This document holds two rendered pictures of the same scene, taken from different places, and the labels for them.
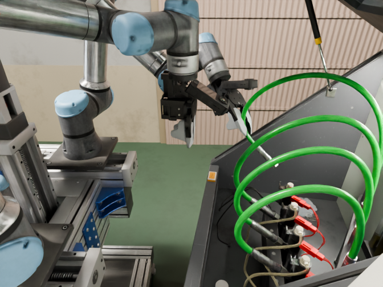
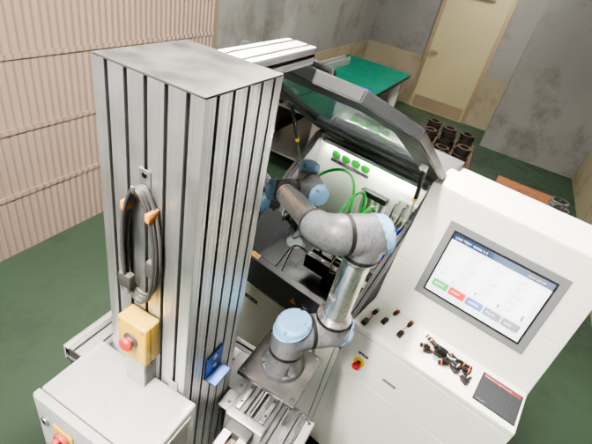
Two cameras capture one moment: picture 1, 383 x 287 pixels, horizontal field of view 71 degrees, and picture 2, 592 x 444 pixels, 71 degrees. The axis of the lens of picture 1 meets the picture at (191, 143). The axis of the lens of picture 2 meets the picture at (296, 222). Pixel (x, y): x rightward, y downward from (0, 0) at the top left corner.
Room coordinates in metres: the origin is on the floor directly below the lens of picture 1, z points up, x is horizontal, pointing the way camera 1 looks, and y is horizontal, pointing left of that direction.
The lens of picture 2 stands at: (0.17, 1.34, 2.26)
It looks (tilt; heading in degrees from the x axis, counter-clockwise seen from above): 34 degrees down; 290
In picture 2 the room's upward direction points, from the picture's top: 14 degrees clockwise
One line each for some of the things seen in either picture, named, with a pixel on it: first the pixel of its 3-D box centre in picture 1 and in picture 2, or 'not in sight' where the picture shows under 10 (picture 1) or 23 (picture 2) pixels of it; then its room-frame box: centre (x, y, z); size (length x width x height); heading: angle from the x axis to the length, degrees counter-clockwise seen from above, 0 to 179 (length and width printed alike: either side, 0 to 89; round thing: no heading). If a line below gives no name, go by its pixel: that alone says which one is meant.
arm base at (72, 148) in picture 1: (81, 139); not in sight; (0.91, 0.44, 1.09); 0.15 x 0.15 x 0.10
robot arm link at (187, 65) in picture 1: (182, 63); not in sight; (0.64, 0.02, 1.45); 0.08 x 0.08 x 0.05
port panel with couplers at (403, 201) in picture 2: not in sight; (398, 222); (0.30, -0.49, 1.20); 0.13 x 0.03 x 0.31; 170
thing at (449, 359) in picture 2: not in sight; (447, 357); (-0.11, 0.00, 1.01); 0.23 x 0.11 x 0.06; 170
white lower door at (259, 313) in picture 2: not in sight; (270, 350); (0.63, -0.03, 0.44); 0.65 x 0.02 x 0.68; 170
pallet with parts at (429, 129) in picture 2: not in sight; (444, 143); (0.43, -4.79, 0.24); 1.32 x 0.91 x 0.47; 90
